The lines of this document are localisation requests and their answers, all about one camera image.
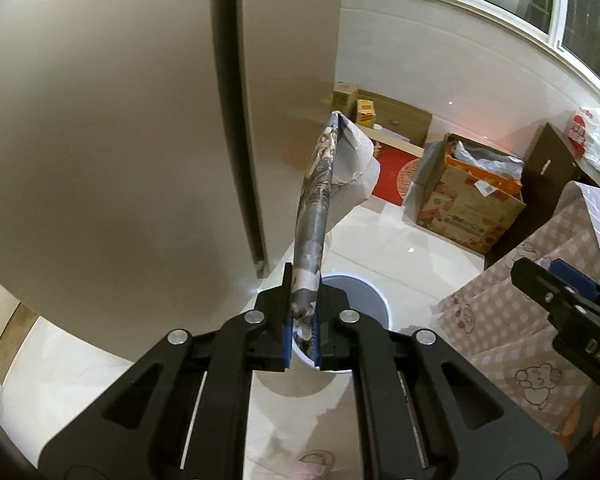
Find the yellow small box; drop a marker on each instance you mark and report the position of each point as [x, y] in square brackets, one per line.
[365, 113]

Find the pink slipper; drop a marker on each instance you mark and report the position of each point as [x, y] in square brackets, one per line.
[313, 465]

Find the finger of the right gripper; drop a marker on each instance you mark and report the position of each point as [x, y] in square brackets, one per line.
[551, 293]
[579, 282]

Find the orange printed cardboard box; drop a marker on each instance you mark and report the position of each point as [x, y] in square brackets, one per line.
[460, 201]

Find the beige refrigerator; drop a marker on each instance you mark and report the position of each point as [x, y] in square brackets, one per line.
[152, 154]

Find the dark wooden cabinet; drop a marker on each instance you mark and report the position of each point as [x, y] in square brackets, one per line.
[550, 165]

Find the grey checked tablecloth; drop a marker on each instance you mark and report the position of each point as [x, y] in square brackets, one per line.
[507, 336]

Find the red cardboard box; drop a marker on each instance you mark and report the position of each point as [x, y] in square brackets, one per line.
[398, 137]

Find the blue plastic bucket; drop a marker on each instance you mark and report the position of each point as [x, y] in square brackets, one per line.
[360, 299]

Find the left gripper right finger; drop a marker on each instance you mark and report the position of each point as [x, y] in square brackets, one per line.
[424, 412]

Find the white plastic bag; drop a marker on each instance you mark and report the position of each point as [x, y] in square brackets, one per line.
[583, 133]

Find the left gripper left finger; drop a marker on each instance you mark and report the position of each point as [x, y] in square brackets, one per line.
[181, 410]

